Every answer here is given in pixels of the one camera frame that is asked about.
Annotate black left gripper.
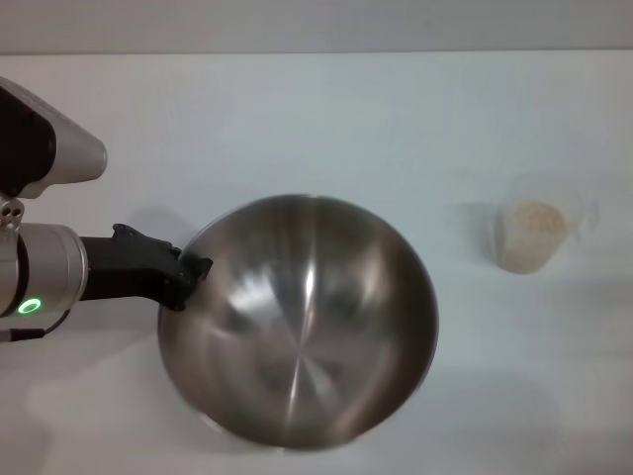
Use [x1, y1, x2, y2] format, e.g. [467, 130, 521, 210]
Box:
[78, 223, 214, 312]

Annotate stainless steel mixing bowl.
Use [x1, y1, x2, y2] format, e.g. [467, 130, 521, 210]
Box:
[156, 193, 440, 452]

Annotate clear plastic measuring cup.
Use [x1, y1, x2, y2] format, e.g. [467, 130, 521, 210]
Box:
[496, 171, 602, 275]

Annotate white rice grains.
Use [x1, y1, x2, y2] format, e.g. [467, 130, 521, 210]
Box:
[501, 200, 565, 273]

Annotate dark left arm cable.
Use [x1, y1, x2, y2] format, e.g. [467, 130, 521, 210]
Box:
[0, 309, 71, 343]

